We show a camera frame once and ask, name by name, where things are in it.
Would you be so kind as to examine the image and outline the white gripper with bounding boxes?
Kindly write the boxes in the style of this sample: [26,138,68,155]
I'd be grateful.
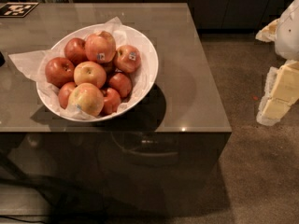
[255,0,299,126]

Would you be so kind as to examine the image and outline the large top red-yellow apple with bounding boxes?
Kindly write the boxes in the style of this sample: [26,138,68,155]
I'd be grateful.
[85,31,116,63]

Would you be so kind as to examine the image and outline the white bowl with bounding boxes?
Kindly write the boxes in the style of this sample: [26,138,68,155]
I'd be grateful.
[36,22,160,123]

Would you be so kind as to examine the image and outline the red apple with sticker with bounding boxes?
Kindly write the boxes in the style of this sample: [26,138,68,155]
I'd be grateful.
[113,45,141,74]

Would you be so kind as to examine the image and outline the red right-centre apple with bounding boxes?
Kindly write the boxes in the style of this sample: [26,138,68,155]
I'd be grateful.
[107,72,133,98]

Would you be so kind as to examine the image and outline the red front-right apple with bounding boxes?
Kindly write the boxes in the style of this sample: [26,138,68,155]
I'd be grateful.
[101,88,121,115]

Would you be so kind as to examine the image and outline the yellow-red centre apple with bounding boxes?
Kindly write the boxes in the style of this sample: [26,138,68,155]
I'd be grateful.
[74,61,107,88]

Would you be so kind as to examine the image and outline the large yellow front apple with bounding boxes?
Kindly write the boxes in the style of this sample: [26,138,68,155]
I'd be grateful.
[67,83,104,117]

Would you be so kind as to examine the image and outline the dark red back apple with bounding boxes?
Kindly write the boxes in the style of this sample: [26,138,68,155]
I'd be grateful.
[64,37,87,65]

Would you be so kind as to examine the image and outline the small red front-left apple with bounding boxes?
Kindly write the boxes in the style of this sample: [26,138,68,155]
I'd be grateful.
[58,82,76,109]

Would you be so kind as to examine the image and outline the red left apple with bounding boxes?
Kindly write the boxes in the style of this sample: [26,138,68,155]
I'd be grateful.
[45,57,75,88]

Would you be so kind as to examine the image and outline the white paper liner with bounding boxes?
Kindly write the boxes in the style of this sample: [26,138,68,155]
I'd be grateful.
[8,16,153,121]

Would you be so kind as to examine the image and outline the black white marker tag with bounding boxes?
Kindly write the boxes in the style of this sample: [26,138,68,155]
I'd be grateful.
[0,2,37,18]

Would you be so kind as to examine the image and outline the dark object at left edge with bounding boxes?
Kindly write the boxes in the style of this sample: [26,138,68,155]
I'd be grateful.
[0,51,6,67]

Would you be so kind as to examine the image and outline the black floor cable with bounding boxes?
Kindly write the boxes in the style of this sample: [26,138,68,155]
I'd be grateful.
[0,215,48,224]

